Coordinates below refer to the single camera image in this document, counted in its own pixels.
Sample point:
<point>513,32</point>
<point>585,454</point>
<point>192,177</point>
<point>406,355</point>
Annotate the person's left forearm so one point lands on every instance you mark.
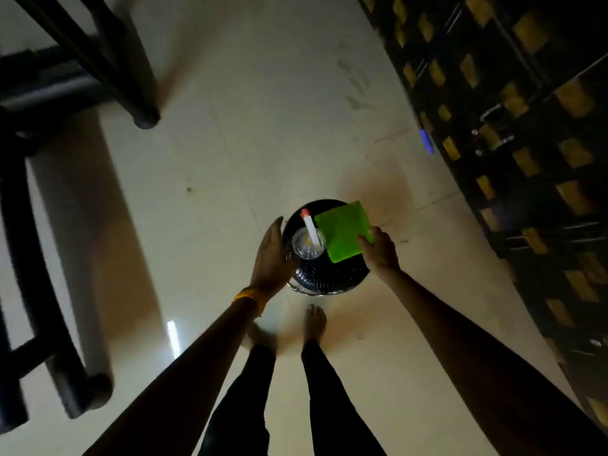
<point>180,389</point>

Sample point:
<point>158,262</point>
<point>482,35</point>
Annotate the dark cabinet with yellow squares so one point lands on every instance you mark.
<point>522,151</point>

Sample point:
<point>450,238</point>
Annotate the black metal furniture frame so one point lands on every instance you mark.
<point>61,85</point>

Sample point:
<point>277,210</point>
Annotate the green cloth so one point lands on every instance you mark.
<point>343,231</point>

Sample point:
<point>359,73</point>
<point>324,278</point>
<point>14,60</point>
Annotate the person's right thumb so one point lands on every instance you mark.
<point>364,245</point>

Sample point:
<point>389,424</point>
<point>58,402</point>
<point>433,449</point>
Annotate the person's foot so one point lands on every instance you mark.
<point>314,323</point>
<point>260,337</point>

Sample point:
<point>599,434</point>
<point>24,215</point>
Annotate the person's right hand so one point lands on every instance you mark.
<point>382,256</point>

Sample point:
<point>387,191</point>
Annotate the person's leg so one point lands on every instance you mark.
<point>242,403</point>
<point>332,403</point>

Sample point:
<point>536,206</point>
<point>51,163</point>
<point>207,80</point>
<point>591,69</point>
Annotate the person's left hand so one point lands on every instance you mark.
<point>271,268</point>

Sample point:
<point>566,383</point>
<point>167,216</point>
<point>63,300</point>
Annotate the dark round water jug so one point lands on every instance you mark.
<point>327,275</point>

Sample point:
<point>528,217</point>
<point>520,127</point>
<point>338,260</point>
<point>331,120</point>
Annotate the person's right forearm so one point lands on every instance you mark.
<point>479,370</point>

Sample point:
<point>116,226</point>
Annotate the person's left leg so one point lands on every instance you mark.
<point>242,403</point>

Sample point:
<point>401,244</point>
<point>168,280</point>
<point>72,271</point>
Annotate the person's left foot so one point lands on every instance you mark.
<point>260,337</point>

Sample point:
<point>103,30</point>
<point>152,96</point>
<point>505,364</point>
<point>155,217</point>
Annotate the blue pen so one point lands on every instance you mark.
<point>426,141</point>

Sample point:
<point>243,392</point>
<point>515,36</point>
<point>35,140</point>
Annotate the yellow wristband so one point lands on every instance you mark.
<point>251,296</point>

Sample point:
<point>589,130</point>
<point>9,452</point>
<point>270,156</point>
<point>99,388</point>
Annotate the white stick with red tip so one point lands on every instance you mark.
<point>310,226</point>

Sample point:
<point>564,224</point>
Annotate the person's left thumb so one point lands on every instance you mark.
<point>290,263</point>

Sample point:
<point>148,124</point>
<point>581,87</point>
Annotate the person's right leg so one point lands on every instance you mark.
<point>332,403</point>

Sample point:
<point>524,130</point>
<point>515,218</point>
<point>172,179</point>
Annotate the person's right foot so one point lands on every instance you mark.
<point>314,323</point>

